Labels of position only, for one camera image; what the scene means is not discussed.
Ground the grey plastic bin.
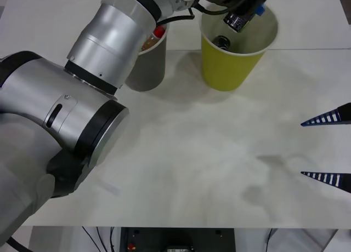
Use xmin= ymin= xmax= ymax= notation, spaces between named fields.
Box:
xmin=124 ymin=20 xmax=168 ymax=93

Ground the black robot base box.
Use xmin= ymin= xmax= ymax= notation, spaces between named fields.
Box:
xmin=120 ymin=227 xmax=235 ymax=252

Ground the yellow-green plastic bin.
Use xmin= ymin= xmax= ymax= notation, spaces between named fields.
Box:
xmin=199 ymin=2 xmax=279 ymax=93

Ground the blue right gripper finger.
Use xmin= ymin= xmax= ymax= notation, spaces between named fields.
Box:
xmin=300 ymin=171 xmax=351 ymax=194
xmin=300 ymin=102 xmax=351 ymax=127

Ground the clear bottle with red cap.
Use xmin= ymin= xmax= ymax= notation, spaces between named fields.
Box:
xmin=141 ymin=26 xmax=166 ymax=51

